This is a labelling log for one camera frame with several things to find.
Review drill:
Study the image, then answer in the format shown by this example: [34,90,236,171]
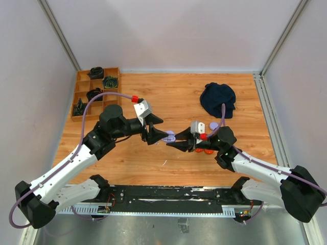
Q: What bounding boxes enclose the black orange rolled tie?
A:
[86,87,103,102]

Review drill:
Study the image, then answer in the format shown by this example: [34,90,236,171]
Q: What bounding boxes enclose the wooden compartment tray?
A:
[70,67,122,121]

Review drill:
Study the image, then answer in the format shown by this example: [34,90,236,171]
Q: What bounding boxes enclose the black rolled tie top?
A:
[87,66,104,80]

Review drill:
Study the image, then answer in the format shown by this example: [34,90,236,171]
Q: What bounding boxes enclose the dark green folded tie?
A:
[72,98,87,116]

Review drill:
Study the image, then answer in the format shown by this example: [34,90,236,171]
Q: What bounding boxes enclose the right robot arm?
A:
[167,126,326,223]

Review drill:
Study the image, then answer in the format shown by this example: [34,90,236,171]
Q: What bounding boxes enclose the navy blue cloth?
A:
[200,82,236,119]

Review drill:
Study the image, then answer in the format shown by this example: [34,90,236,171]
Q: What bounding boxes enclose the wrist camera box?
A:
[190,121,207,140]
[133,100,152,126]

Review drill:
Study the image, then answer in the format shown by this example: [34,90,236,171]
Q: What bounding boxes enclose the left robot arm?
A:
[15,101,167,229]

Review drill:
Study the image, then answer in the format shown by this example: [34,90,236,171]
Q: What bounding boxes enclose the green yellow rolled tie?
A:
[102,76,119,89]

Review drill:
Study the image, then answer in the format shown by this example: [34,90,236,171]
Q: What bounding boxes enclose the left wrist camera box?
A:
[133,100,152,126]

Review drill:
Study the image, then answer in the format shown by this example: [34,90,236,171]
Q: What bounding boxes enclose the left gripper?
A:
[112,113,169,144]

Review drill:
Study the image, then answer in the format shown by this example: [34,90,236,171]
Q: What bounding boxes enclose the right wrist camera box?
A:
[190,121,207,140]

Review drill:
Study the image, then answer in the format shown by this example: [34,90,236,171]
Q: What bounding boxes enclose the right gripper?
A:
[167,127,223,152]

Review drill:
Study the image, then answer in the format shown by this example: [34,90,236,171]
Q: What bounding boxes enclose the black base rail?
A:
[79,184,264,215]

